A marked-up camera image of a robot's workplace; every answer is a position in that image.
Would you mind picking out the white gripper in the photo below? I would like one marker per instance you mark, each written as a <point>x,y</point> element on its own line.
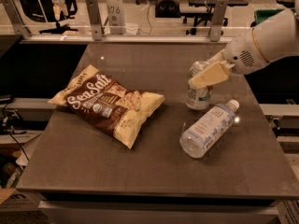
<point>241,51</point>

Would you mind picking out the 7up soda can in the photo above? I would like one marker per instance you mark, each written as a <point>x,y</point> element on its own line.
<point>197,99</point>

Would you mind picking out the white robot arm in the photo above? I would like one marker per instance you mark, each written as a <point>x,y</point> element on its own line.
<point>267,42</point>

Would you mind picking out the clear blue plastic bottle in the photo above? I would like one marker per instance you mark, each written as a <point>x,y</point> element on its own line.
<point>205,132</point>

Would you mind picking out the green plastic bin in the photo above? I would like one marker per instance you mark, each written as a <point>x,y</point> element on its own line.
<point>261,15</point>

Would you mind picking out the black desk in background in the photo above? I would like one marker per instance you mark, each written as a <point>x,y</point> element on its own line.
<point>211,10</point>

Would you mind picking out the sea salt chips bag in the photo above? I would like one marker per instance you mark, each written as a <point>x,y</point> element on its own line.
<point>103,102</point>

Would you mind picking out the white numbered pillar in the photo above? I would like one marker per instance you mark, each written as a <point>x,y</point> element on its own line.
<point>116,20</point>

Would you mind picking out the cardboard box lower left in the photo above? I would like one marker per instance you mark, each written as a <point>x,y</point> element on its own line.
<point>12,200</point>

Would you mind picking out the right metal bracket post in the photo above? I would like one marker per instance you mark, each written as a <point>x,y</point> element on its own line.
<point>217,20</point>

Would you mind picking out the metal bracket post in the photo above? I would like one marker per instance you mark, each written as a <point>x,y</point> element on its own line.
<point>95,19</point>
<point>15,18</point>
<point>217,20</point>

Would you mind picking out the middle metal bracket post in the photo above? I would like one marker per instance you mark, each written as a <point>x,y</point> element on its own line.
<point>95,19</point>

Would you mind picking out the left metal bracket post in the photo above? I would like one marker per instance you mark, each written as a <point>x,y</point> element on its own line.
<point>15,18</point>

